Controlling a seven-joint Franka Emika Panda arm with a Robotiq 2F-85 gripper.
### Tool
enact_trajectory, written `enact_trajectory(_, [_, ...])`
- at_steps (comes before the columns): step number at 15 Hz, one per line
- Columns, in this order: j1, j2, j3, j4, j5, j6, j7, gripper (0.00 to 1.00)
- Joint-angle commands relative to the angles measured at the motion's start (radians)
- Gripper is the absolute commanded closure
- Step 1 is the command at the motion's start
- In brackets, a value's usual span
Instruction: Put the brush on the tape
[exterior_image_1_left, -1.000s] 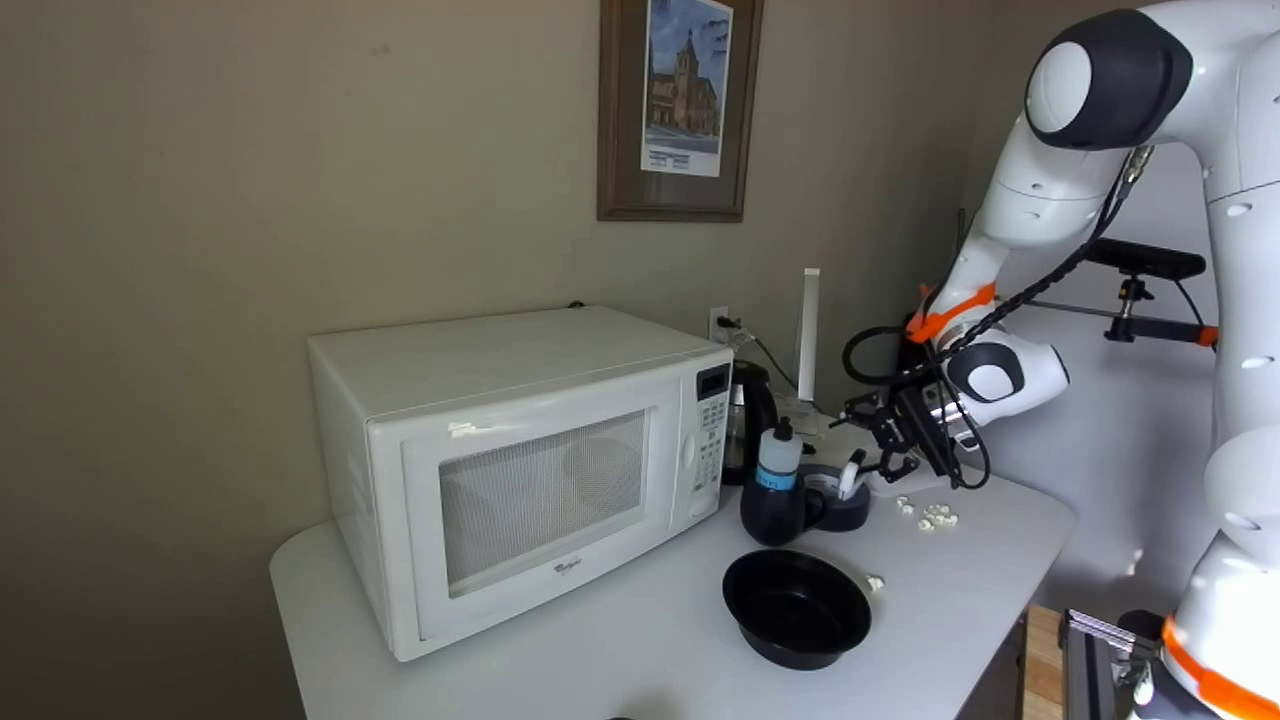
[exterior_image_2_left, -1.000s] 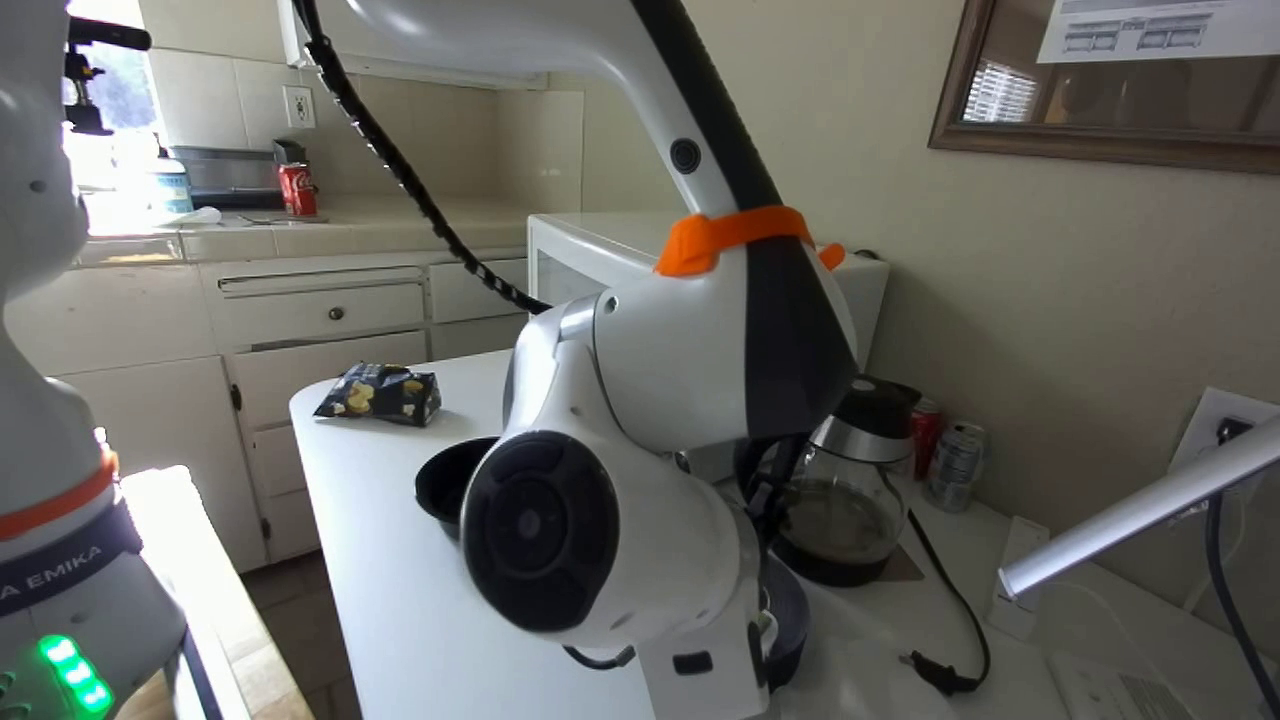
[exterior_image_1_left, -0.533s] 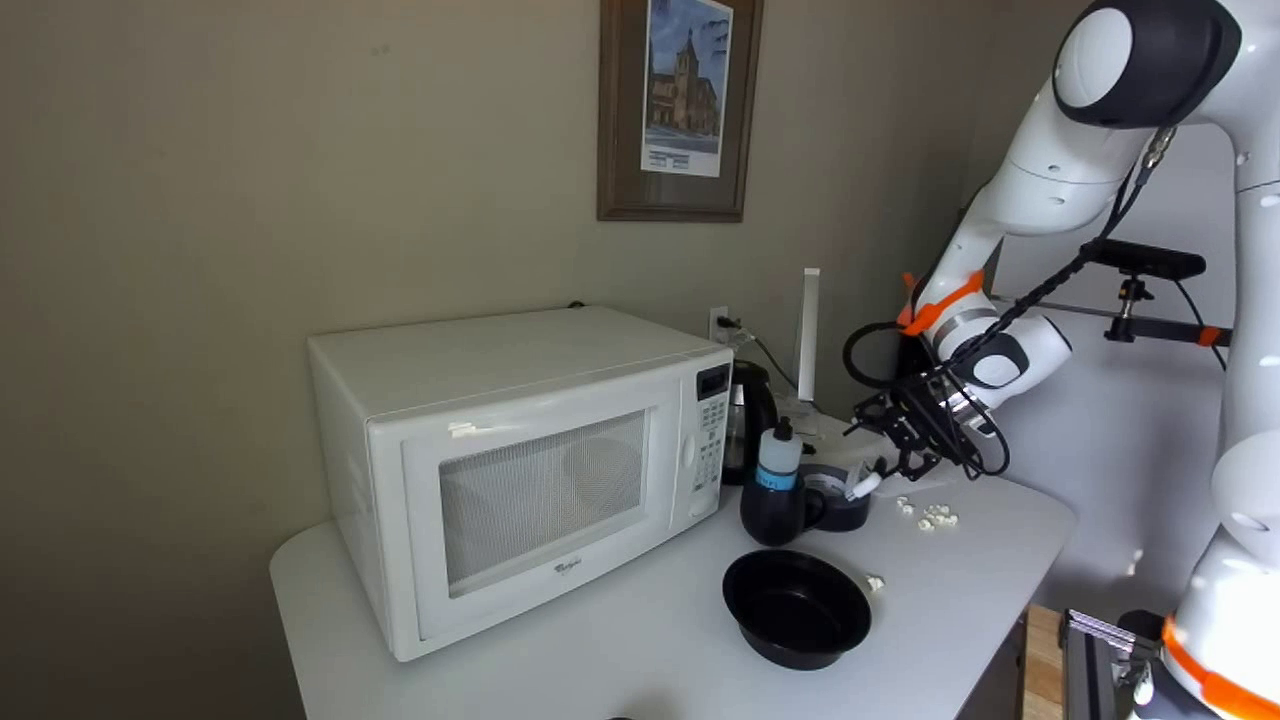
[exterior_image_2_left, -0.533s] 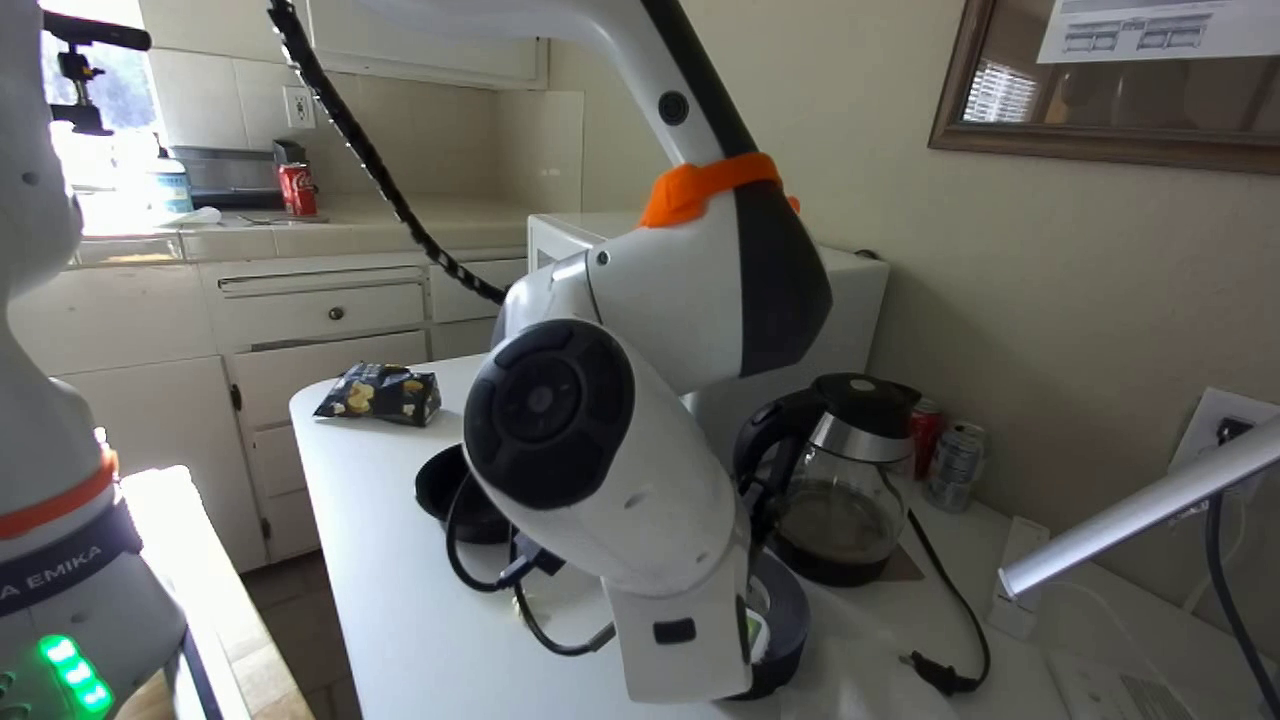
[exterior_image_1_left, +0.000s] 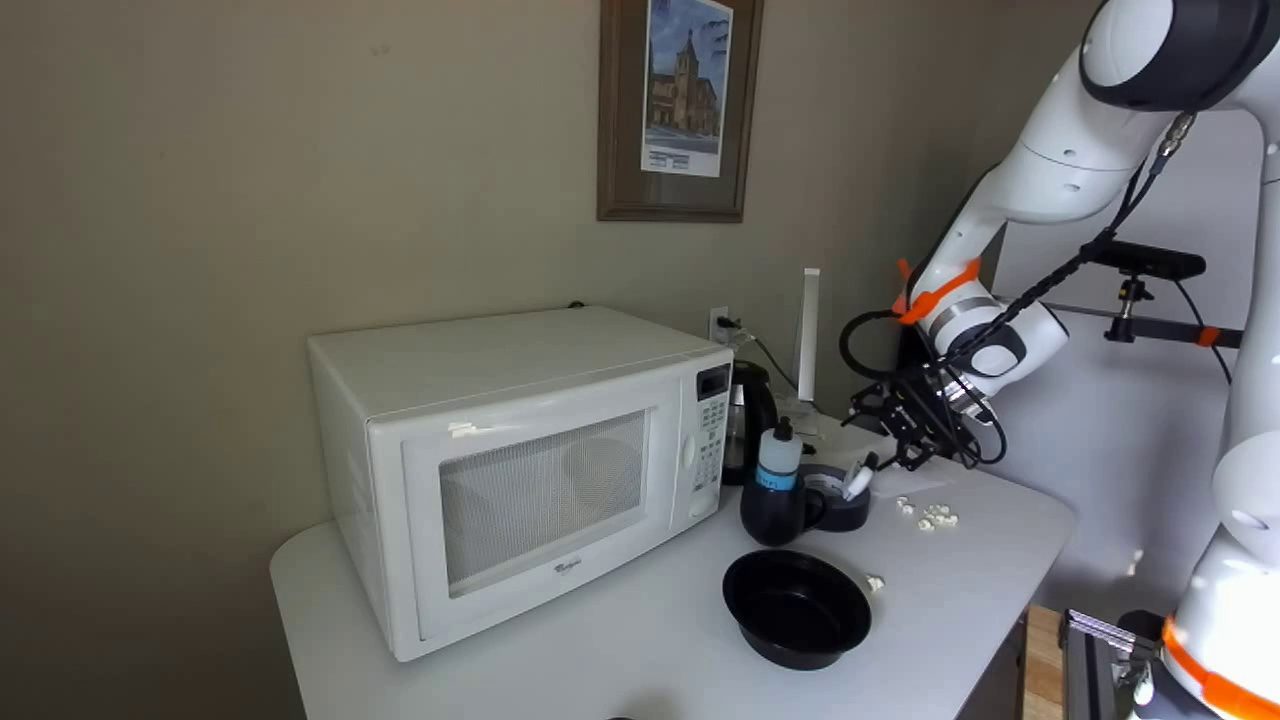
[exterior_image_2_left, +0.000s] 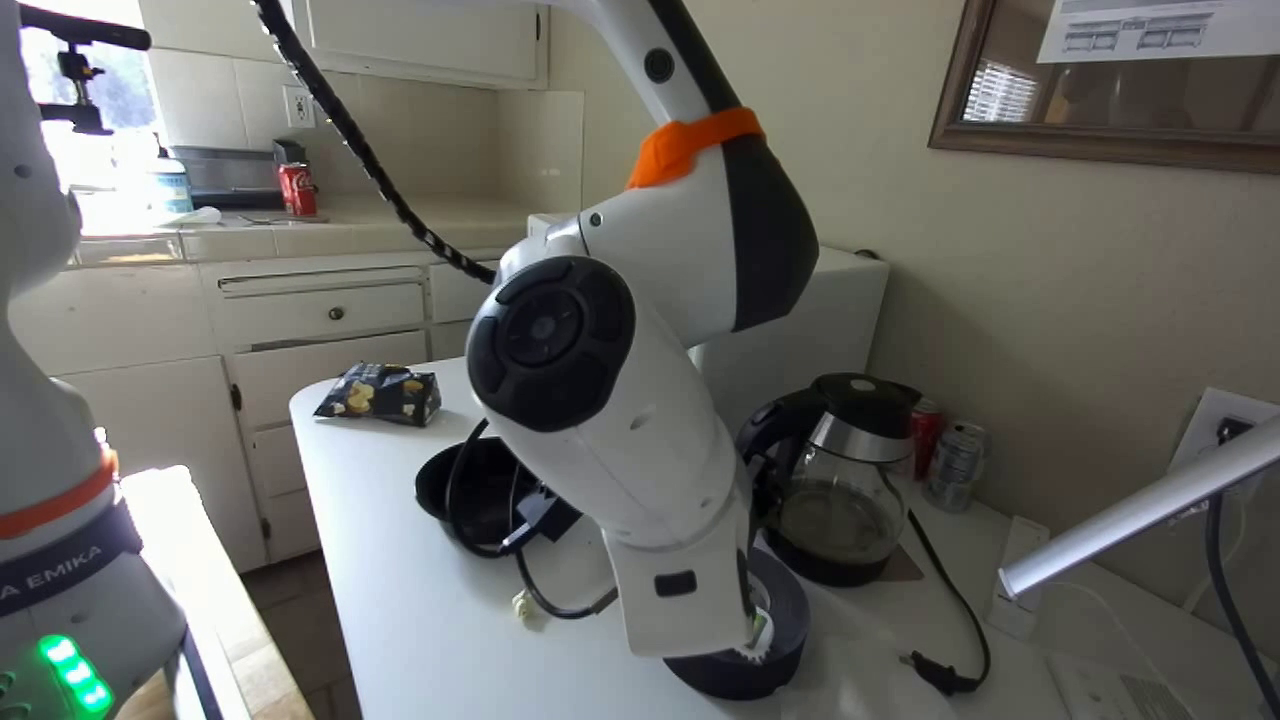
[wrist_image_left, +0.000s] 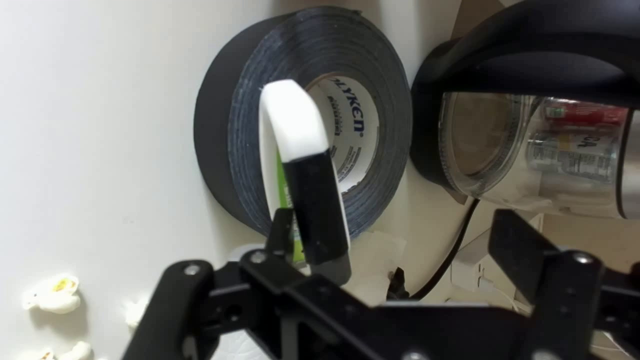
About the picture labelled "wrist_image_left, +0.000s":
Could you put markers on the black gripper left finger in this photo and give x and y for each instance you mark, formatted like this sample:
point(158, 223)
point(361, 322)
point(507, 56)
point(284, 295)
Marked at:
point(192, 300)

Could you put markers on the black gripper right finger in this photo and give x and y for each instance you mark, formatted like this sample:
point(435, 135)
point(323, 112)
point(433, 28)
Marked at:
point(572, 300)

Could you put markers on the dark blue bottle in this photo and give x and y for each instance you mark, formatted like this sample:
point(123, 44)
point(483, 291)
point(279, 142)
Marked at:
point(320, 200)

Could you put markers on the white popcorn piece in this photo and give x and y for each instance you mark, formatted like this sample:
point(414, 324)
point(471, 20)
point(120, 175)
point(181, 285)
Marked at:
point(137, 311)
point(56, 292)
point(66, 351)

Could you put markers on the silver soda can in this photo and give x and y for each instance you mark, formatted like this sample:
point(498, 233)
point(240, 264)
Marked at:
point(572, 163)

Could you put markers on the black glass electric kettle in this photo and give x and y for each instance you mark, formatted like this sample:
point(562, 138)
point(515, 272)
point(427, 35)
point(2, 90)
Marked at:
point(533, 60)

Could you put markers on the dark grey duct tape roll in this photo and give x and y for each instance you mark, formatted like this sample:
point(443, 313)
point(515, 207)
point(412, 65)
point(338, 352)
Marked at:
point(232, 133)

